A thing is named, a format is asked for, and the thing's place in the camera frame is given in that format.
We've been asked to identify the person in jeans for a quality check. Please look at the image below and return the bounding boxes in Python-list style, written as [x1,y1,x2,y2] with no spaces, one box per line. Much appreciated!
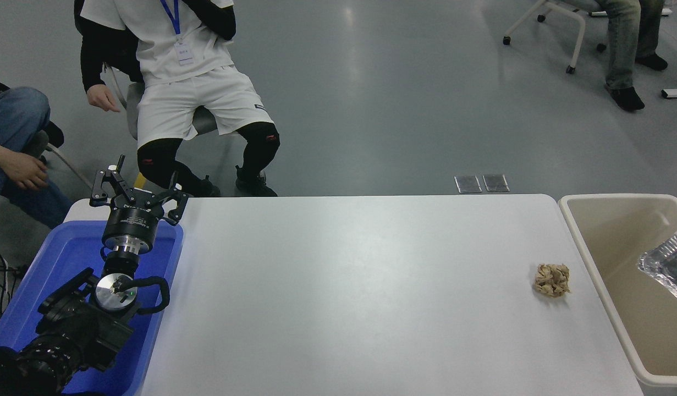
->
[0,69,75,227]

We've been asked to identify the person's right hand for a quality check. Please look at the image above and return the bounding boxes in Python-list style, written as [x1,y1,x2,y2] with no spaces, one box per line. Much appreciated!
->
[86,84,121,113]

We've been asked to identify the white badge on blue lanyard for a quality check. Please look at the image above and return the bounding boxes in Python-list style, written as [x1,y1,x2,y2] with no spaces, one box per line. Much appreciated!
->
[159,0,195,67]

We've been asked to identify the white side table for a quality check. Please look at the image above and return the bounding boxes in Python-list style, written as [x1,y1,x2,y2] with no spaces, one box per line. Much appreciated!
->
[63,197,116,223]

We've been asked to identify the large pale plastic bin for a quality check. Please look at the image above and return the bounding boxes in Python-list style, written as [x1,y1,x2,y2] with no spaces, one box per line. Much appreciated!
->
[558,194,677,389]

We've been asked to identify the person's hand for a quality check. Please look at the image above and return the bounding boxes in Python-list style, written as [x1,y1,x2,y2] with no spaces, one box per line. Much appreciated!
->
[2,151,49,191]

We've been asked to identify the rectangular silver foil tray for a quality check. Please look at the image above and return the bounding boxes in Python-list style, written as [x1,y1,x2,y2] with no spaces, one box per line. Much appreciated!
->
[637,222,677,309]

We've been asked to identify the person with lanyard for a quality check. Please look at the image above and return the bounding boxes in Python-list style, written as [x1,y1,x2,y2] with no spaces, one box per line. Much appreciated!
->
[74,0,281,197]

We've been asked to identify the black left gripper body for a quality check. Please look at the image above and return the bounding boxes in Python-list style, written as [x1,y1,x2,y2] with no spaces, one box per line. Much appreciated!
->
[103,199,166,240]

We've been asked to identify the black floor cables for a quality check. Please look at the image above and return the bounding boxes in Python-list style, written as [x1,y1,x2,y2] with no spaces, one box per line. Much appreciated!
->
[0,241,25,331]

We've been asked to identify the blue plastic tray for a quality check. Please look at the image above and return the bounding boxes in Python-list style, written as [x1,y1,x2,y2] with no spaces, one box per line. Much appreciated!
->
[0,220,185,396]

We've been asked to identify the white frame chair with castors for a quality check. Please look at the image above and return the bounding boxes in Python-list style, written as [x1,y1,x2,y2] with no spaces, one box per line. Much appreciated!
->
[502,0,674,75]

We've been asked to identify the person in olive trousers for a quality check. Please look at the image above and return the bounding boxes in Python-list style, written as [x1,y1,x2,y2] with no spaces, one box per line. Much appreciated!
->
[591,0,669,112]

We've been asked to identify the grey chair with metal legs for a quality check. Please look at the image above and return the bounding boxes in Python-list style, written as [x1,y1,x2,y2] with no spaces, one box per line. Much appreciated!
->
[22,117,95,189]

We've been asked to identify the crumpled tan paper ball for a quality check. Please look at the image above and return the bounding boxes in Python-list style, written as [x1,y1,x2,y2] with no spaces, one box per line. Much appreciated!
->
[533,263,572,298]

